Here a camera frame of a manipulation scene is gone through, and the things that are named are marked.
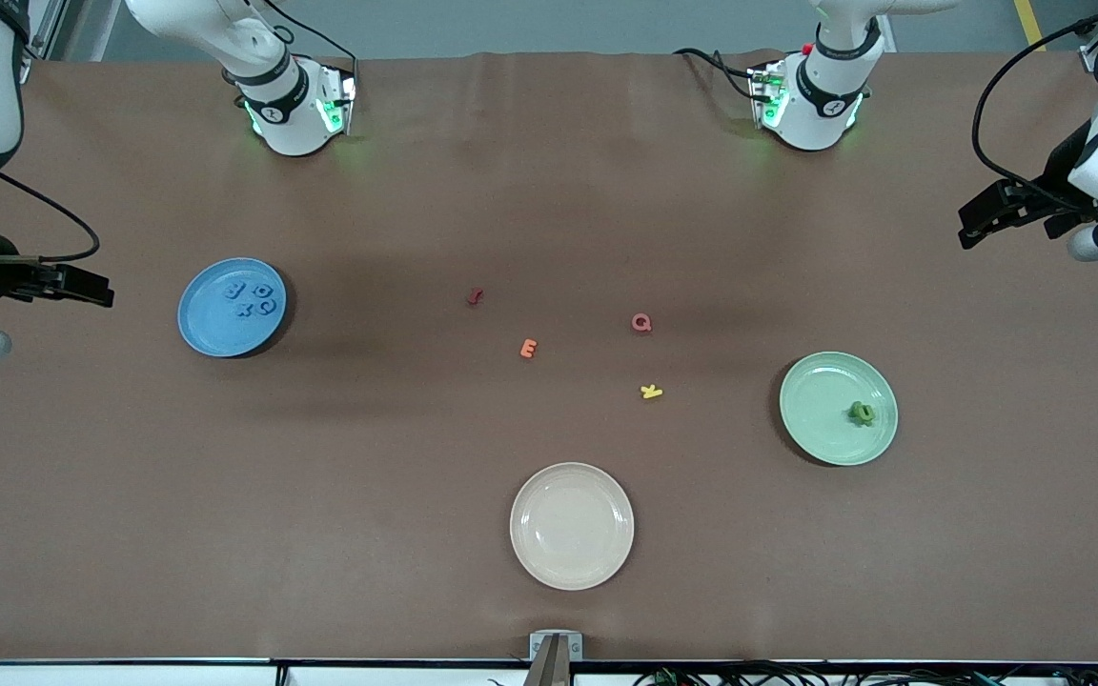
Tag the brown table cover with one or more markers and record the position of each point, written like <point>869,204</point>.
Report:
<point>320,476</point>

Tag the green foam letter U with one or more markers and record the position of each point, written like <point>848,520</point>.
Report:
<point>860,410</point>

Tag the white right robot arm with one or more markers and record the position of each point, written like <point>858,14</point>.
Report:
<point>282,105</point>

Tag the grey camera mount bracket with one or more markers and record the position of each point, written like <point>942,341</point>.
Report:
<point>556,648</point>

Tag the yellow foam letter K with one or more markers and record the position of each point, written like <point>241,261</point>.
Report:
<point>651,391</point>

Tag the orange foam letter E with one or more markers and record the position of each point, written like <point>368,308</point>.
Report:
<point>529,349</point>

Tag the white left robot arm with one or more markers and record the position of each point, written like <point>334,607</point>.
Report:
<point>811,105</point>

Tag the green plate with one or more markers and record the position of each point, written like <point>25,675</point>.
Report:
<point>821,408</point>

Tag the pink foam letter Q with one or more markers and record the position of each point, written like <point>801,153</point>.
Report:
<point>641,323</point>

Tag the blue foam number 6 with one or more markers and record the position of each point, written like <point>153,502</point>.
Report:
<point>264,291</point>

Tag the beige plate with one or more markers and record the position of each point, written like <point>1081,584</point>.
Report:
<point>572,526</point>

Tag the blue foam letter E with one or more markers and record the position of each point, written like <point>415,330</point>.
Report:
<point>233,292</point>

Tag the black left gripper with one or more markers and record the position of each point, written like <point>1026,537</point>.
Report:
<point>1050,185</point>

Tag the blue plate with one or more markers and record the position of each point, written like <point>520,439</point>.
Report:
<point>215,329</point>

